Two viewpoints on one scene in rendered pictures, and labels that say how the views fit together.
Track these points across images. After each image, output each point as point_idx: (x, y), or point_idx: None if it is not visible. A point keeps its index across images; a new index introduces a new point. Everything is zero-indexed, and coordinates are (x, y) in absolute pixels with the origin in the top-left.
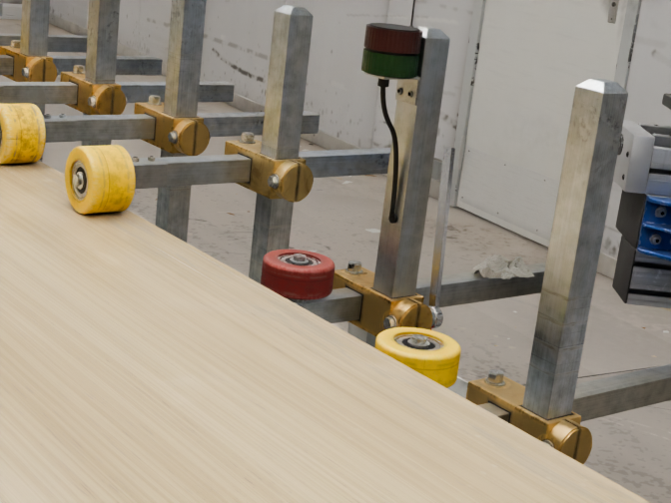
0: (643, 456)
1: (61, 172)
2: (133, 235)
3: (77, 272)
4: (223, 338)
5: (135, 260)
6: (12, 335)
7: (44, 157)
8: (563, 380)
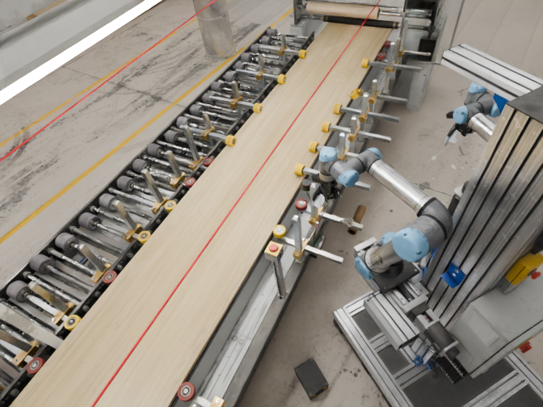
0: (542, 272)
1: (533, 71)
2: (293, 182)
3: (271, 188)
4: (263, 212)
5: (282, 190)
6: (245, 198)
7: (538, 60)
8: (296, 248)
